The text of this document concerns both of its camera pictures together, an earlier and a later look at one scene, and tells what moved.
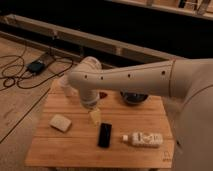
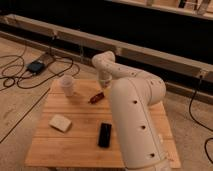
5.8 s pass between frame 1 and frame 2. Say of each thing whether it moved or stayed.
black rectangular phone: stayed
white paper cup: stayed
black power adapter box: stayed
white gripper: moved
